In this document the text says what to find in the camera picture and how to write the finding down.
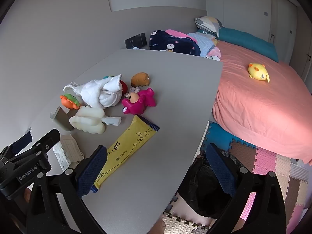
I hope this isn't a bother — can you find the pink plastic toy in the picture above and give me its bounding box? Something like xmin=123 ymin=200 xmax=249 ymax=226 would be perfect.
xmin=121 ymin=88 xmax=157 ymax=115

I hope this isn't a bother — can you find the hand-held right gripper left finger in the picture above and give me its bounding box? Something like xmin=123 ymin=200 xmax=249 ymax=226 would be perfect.
xmin=26 ymin=145 xmax=109 ymax=234

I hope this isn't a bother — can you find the navy printed blanket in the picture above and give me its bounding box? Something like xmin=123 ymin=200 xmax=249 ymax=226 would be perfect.
xmin=149 ymin=30 xmax=201 ymax=57

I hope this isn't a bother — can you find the yellow snack packet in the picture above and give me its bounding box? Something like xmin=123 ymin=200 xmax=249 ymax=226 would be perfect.
xmin=94 ymin=114 xmax=160 ymax=192

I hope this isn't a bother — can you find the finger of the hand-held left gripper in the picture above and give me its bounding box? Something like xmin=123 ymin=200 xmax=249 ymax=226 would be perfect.
xmin=10 ymin=128 xmax=61 ymax=162
xmin=0 ymin=130 xmax=33 ymax=162

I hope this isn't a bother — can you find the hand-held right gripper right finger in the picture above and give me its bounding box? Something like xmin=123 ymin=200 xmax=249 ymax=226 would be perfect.
xmin=205 ymin=143 xmax=287 ymax=234

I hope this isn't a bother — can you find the plaid patchwork pillow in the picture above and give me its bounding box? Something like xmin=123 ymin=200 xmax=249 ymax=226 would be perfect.
xmin=194 ymin=17 xmax=223 ymax=38

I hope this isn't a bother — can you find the light blue blanket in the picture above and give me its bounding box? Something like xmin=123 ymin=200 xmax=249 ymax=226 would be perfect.
xmin=188 ymin=33 xmax=218 ymax=54

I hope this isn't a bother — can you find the white paper packet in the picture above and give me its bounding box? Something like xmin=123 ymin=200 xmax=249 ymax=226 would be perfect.
xmin=53 ymin=134 xmax=85 ymax=172

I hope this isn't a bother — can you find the grey phone stand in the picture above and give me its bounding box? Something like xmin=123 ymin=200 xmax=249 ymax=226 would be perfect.
xmin=50 ymin=106 xmax=74 ymax=132

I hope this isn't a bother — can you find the white wardrobe door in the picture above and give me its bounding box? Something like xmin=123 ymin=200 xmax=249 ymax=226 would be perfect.
xmin=268 ymin=0 xmax=312 ymax=78

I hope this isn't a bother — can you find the pink and white cloth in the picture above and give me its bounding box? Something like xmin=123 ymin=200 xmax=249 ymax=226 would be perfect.
xmin=206 ymin=46 xmax=221 ymax=61

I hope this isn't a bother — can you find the brown plush toy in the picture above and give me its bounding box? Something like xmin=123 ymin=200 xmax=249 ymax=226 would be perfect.
xmin=131 ymin=72 xmax=151 ymax=87

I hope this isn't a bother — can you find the white quilted cloth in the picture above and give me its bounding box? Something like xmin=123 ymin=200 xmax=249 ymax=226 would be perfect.
xmin=63 ymin=74 xmax=123 ymax=109

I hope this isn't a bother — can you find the teal pillow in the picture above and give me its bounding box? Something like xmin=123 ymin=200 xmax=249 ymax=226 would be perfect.
xmin=196 ymin=27 xmax=279 ymax=63

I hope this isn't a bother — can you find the pink bed sheet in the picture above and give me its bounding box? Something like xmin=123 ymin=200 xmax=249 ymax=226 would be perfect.
xmin=212 ymin=40 xmax=312 ymax=164

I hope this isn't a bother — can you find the pink fleece blanket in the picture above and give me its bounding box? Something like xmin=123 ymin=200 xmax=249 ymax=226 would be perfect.
xmin=164 ymin=29 xmax=195 ymax=41

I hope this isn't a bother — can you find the orange and green plastic toy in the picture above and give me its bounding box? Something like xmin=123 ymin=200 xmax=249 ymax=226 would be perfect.
xmin=60 ymin=93 xmax=80 ymax=110

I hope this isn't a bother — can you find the black wall panel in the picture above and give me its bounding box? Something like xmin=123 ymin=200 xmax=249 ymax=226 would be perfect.
xmin=125 ymin=32 xmax=147 ymax=50

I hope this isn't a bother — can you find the colourful foam puzzle mat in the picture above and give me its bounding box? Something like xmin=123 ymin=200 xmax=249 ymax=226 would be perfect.
xmin=162 ymin=122 xmax=312 ymax=234

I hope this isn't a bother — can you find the small white plastic piece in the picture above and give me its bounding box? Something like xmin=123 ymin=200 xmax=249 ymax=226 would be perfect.
xmin=104 ymin=116 xmax=122 ymax=126

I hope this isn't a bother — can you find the black trash bag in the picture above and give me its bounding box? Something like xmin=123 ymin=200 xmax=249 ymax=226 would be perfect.
xmin=179 ymin=149 xmax=244 ymax=218

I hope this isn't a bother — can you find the yellow plush duck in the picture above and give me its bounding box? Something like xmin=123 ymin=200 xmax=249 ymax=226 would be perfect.
xmin=248 ymin=63 xmax=270 ymax=83

